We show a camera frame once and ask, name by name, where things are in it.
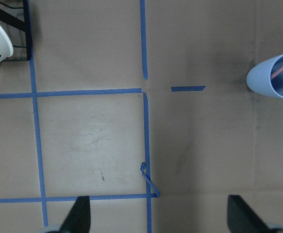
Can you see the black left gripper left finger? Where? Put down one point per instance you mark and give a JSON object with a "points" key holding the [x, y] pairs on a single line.
{"points": [[78, 219]]}

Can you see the blue plastic cup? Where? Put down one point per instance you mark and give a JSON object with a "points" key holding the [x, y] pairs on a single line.
{"points": [[266, 78]]}

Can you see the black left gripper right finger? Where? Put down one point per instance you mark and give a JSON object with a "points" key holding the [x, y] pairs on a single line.
{"points": [[242, 219]]}

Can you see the black wire mug rack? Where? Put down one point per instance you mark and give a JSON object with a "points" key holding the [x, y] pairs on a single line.
{"points": [[14, 19]]}

